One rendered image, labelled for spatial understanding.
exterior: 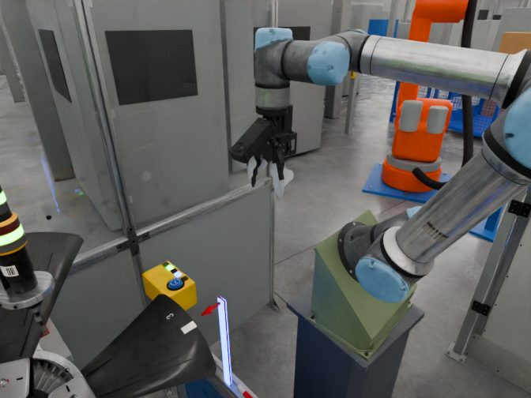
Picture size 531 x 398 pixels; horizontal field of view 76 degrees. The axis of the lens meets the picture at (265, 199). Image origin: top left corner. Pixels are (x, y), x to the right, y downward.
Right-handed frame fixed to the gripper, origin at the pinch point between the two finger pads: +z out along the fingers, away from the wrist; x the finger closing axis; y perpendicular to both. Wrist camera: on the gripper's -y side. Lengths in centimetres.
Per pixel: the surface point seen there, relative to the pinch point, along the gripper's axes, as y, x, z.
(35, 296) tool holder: -50, -4, -2
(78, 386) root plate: -49, 1, 25
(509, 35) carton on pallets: 755, 119, -14
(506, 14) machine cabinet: 1018, 194, -51
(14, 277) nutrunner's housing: -51, -2, -5
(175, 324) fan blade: -28.1, -0.3, 24.0
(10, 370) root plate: -56, 5, 17
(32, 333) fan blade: -52, 5, 12
